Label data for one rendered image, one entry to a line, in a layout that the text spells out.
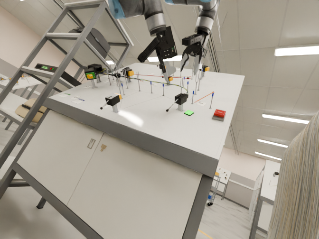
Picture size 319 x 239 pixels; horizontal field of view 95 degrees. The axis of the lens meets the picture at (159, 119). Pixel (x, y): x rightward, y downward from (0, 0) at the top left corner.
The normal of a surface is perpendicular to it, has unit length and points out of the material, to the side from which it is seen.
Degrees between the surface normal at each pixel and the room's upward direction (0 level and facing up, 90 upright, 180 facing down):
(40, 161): 90
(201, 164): 90
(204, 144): 54
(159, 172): 90
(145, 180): 90
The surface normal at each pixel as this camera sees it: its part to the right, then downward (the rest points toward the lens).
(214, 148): -0.04, -0.82
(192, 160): -0.32, -0.36
